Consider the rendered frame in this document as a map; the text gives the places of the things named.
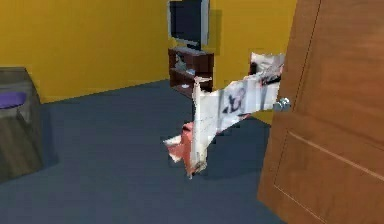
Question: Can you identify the white patterned bed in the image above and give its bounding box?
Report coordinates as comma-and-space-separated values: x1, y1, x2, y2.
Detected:
163, 51, 287, 180

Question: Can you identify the dark brown television stand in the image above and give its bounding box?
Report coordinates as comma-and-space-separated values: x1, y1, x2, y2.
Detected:
167, 46, 215, 99

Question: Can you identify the silver round door knob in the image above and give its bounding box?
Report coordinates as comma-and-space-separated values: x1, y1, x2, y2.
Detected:
273, 97, 292, 113

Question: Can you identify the black television set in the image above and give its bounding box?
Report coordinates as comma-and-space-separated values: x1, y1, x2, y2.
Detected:
167, 0, 211, 52

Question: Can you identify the brown wooden room door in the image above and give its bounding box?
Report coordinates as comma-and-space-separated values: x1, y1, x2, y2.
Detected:
257, 0, 384, 224

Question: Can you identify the grey wooden cabinet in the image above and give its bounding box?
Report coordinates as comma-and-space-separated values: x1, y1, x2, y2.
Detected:
0, 66, 45, 184

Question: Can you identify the purple cloth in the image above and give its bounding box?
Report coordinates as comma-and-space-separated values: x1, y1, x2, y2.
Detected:
0, 91, 28, 109

